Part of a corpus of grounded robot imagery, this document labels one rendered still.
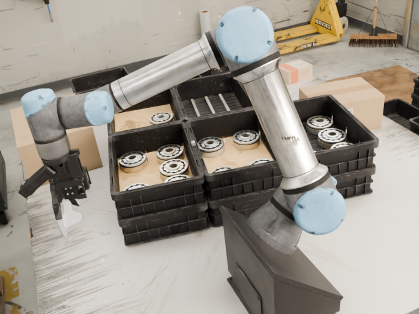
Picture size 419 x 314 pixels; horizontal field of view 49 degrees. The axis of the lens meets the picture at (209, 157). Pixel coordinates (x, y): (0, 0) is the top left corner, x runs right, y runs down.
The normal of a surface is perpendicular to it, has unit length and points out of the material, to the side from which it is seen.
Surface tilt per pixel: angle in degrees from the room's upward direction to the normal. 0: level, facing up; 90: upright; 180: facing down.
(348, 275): 0
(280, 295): 90
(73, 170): 85
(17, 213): 0
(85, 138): 90
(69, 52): 90
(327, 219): 77
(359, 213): 0
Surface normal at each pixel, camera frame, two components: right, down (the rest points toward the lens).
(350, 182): 0.21, 0.51
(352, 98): -0.10, -0.84
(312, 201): 0.04, 0.33
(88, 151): 0.41, 0.46
